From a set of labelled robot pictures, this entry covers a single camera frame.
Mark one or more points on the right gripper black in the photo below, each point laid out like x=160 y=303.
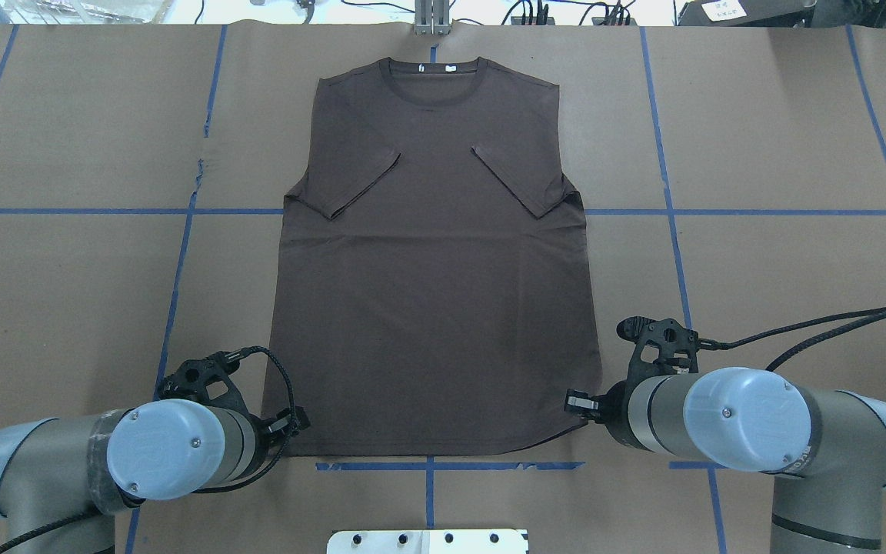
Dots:
x=611 y=402

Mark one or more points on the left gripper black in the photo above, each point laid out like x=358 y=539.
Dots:
x=287 y=422

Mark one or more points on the brown t-shirt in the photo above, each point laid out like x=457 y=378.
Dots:
x=434 y=295

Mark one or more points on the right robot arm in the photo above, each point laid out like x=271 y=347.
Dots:
x=825 y=449

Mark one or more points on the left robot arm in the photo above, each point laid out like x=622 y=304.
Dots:
x=63 y=481

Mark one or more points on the black device box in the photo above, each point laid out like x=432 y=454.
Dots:
x=756 y=14

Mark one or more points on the clear plastic bag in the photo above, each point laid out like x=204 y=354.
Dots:
x=87 y=12

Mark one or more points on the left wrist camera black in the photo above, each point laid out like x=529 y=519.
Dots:
x=207 y=381

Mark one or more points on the white camera stand column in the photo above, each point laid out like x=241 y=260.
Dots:
x=430 y=541

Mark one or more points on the aluminium frame post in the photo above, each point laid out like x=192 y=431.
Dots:
x=432 y=17

